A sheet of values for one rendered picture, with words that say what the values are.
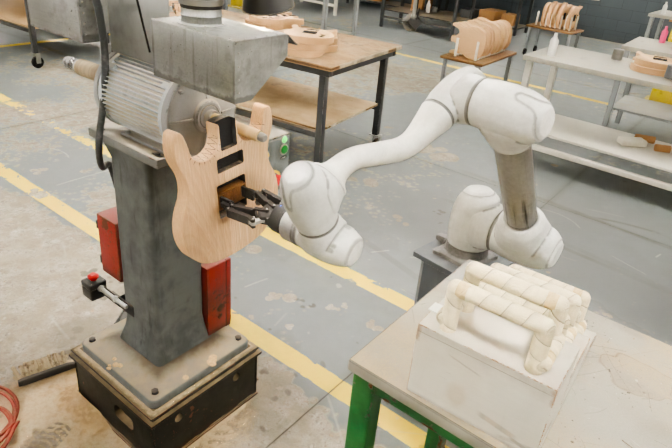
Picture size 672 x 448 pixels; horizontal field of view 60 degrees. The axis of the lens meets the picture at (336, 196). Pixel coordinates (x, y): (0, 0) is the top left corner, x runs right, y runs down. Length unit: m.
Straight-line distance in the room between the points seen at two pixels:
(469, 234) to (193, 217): 0.99
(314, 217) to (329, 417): 1.35
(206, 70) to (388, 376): 0.80
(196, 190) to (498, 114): 0.78
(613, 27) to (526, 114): 10.95
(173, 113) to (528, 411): 1.12
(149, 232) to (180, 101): 0.50
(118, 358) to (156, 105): 1.02
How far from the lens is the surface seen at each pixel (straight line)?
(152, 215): 1.91
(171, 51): 1.50
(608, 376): 1.47
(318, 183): 1.21
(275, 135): 1.93
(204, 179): 1.50
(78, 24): 1.87
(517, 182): 1.73
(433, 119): 1.54
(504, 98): 1.52
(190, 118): 1.66
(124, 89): 1.81
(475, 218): 2.04
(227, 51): 1.34
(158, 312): 2.11
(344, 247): 1.31
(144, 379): 2.21
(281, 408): 2.48
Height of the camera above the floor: 1.80
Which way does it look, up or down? 26 degrees down
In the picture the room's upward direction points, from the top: 5 degrees clockwise
